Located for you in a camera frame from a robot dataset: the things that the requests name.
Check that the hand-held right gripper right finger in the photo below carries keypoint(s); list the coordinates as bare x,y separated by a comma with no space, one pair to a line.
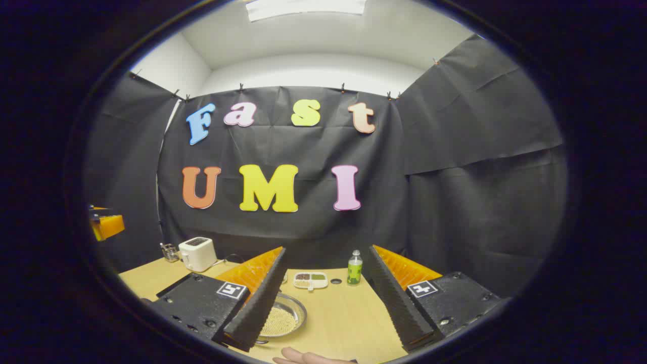
391,298

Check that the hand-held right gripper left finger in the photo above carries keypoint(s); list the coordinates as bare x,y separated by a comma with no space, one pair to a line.
258,303

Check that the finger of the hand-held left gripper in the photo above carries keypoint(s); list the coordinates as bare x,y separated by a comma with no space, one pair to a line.
108,227

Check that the stainless steel pot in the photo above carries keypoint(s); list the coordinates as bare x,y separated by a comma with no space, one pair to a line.
298,308

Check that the pile of soybeans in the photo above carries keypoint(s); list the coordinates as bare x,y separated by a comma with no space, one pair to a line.
279,321

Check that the green drink bottle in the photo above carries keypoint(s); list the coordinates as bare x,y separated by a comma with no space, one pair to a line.
355,270

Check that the white divided dish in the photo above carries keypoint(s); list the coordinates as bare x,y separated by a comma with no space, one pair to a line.
310,279

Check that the white toaster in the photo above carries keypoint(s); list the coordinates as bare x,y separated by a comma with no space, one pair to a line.
198,253

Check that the ceiling light panel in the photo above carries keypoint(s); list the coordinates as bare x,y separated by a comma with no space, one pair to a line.
303,7

